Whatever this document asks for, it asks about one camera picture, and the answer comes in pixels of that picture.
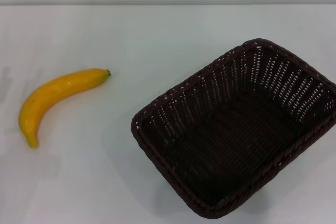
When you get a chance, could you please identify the dark brown woven basket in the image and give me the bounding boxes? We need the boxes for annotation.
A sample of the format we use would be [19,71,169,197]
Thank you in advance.
[130,38,336,220]

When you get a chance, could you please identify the yellow banana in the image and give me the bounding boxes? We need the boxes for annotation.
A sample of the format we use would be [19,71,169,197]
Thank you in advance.
[17,68,111,149]

